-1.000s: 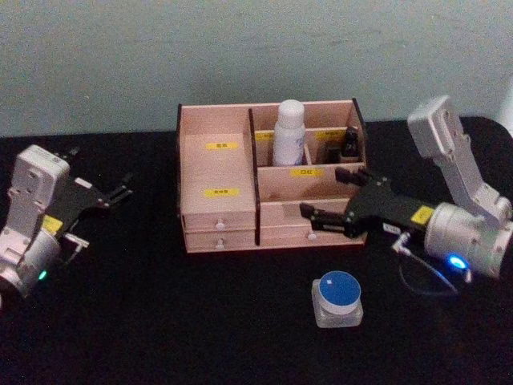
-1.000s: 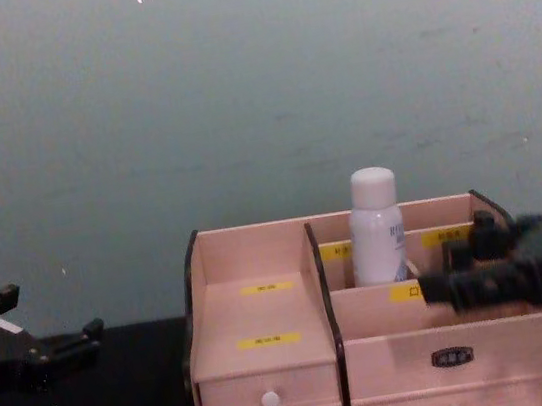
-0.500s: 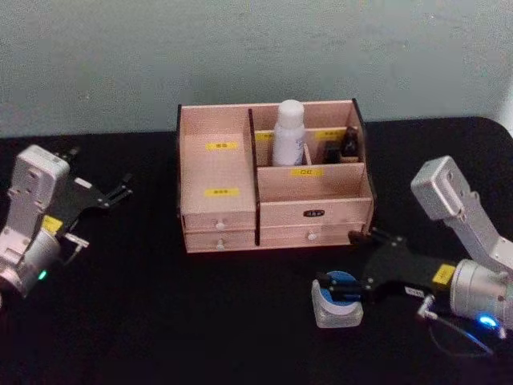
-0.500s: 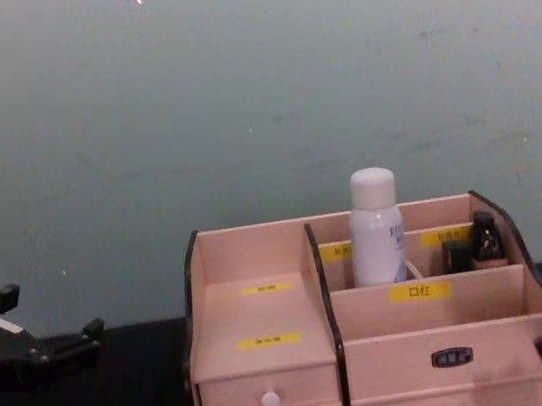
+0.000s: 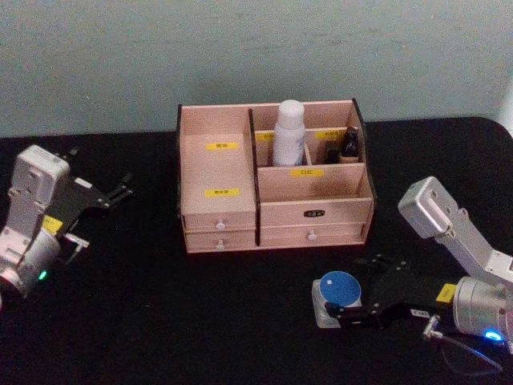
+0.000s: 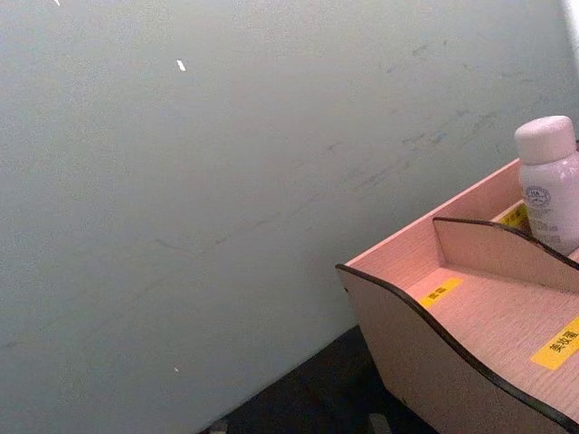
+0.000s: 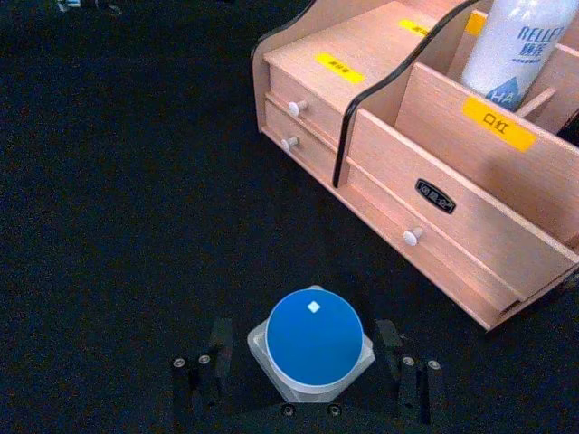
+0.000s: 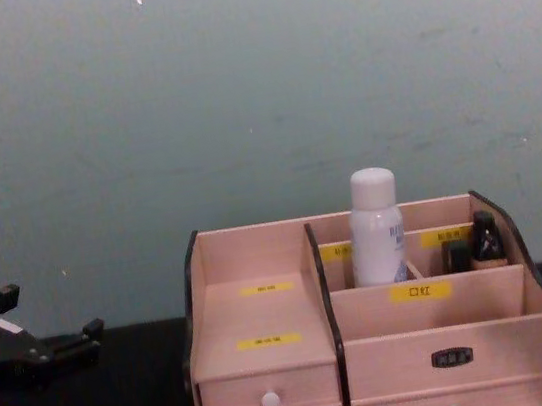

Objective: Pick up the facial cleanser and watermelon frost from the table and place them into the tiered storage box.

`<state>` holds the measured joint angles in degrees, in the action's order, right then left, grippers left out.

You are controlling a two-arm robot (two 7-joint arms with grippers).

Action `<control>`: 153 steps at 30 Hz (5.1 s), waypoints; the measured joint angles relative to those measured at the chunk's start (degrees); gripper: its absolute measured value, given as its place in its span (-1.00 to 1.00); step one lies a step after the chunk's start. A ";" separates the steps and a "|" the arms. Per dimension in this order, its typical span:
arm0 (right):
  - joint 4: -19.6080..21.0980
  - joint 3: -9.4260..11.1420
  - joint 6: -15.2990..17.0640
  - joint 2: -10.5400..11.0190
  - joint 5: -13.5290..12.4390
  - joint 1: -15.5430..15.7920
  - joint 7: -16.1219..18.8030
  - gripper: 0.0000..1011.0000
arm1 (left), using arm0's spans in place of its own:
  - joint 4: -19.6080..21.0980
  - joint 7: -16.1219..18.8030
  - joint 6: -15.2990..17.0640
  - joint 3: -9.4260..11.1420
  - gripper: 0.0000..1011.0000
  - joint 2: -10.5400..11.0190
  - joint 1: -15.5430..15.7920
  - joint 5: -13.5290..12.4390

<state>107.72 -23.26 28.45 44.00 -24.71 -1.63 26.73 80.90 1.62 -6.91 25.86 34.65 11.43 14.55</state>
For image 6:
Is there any yellow label sticker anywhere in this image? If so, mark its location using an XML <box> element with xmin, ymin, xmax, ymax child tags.
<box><xmin>498</xmin><ymin>203</ymin><xmax>531</xmax><ymax>234</ymax></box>
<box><xmin>530</xmin><ymin>316</ymin><xmax>579</xmax><ymax>372</ymax></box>
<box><xmin>418</xmin><ymin>277</ymin><xmax>464</xmax><ymax>309</ymax></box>

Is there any white plastic bottle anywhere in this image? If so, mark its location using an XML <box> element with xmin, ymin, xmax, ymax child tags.
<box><xmin>514</xmin><ymin>115</ymin><xmax>579</xmax><ymax>257</ymax></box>

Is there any pale wooden organizer tray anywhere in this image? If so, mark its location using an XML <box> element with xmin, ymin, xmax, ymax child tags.
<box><xmin>335</xmin><ymin>143</ymin><xmax>579</xmax><ymax>434</ymax></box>

